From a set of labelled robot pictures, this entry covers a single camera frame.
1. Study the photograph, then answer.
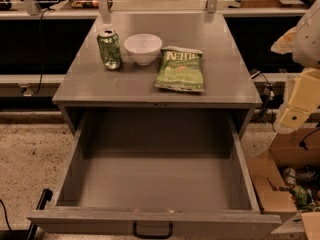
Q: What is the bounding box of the open grey top drawer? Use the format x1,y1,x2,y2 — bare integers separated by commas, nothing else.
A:
29,108,281,238

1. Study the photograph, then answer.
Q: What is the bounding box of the cardboard box with trash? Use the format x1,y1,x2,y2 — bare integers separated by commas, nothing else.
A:
247,128,320,240

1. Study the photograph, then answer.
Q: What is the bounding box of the black power cable left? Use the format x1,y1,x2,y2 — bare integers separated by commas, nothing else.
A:
32,7,56,97

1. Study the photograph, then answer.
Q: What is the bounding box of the green jalapeno chip bag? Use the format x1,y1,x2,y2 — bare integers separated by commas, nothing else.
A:
155,46,204,92

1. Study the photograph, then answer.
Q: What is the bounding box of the green soda can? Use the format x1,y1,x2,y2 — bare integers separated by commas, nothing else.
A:
97,28,122,70

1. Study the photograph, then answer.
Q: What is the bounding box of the black drawer handle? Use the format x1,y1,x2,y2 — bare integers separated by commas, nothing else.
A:
132,222,174,240

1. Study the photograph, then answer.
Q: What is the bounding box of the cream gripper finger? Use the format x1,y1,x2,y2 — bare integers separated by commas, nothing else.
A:
271,27,296,54
275,67,320,134

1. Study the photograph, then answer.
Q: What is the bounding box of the white ceramic bowl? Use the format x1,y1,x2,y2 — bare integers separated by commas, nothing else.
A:
124,34,162,66

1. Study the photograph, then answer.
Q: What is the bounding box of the black cables right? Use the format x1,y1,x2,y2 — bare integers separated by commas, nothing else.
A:
249,68,278,133

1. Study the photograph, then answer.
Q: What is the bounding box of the grey cabinet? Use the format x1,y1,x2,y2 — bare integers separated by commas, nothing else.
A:
53,12,261,134

